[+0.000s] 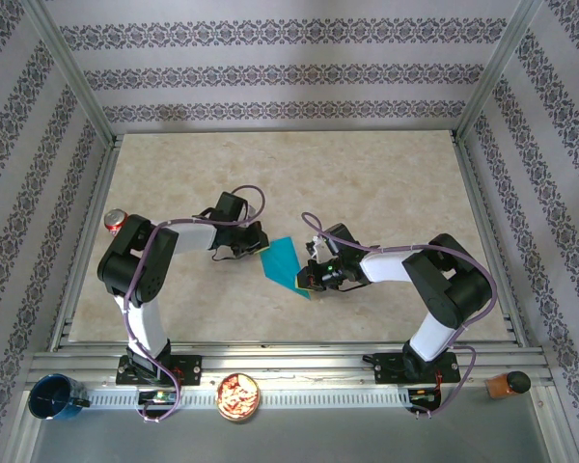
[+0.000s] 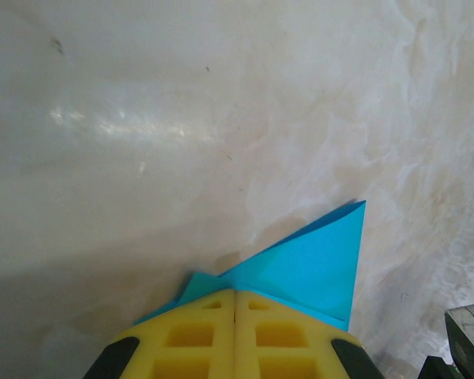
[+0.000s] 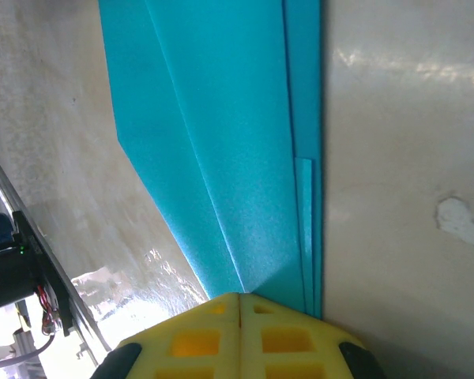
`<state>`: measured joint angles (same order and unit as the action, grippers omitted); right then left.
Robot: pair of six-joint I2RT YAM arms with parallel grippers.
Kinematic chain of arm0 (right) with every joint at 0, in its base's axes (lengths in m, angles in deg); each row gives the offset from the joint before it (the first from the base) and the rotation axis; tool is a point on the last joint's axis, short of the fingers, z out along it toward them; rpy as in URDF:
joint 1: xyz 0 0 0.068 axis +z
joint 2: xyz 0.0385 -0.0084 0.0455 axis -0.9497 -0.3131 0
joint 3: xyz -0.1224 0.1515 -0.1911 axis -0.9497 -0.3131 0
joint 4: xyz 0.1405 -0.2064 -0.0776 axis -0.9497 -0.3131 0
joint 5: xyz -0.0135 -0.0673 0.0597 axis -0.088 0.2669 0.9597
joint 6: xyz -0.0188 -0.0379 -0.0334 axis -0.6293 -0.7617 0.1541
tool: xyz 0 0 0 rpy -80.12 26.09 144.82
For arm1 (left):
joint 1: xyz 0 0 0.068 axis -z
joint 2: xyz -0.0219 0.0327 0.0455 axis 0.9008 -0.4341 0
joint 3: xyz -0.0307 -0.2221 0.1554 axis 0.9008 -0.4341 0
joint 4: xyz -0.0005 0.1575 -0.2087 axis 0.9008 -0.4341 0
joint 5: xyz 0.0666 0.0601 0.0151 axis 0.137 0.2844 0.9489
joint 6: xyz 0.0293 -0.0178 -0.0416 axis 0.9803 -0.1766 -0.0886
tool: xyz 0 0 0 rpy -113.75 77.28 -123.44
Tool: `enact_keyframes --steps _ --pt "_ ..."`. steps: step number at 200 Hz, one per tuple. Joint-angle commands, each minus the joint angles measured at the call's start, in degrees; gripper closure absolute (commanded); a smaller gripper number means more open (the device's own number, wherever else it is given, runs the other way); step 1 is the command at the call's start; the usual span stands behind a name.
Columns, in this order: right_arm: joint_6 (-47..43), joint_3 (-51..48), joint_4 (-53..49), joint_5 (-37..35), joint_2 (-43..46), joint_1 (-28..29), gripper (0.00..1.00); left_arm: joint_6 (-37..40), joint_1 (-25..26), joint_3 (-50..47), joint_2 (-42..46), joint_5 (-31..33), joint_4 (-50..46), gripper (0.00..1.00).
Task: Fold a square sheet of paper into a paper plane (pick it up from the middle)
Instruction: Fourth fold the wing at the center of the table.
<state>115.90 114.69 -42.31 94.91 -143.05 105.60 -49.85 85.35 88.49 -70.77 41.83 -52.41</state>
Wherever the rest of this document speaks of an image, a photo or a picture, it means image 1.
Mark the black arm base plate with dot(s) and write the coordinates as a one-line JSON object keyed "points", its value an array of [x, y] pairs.
{"points": [[188, 369], [386, 367]]}

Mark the blue mug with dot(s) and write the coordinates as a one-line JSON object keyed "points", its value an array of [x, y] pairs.
{"points": [[53, 398]]}

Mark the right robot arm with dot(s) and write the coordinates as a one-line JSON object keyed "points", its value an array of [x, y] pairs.
{"points": [[449, 284]]}

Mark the bowl of red food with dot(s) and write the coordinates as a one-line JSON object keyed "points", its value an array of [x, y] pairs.
{"points": [[237, 396]]}

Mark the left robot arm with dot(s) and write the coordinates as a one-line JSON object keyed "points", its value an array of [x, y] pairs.
{"points": [[135, 275]]}

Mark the brown jar with black lid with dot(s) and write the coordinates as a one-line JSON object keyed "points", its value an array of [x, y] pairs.
{"points": [[504, 386]]}

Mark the red soda can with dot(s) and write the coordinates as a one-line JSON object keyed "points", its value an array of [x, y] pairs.
{"points": [[115, 219]]}

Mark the aluminium side rail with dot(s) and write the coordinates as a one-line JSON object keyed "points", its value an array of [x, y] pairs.
{"points": [[84, 251], [474, 193]]}

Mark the grey metal shelf panel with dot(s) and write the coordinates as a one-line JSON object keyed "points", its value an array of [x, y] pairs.
{"points": [[294, 439]]}

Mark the aluminium frame post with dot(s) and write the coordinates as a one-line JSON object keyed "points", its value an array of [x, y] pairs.
{"points": [[67, 72], [499, 72]]}

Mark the small circuit board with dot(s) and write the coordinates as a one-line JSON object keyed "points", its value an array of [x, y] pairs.
{"points": [[157, 397], [422, 395]]}

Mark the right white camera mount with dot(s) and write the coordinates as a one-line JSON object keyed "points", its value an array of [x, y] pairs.
{"points": [[317, 248]]}

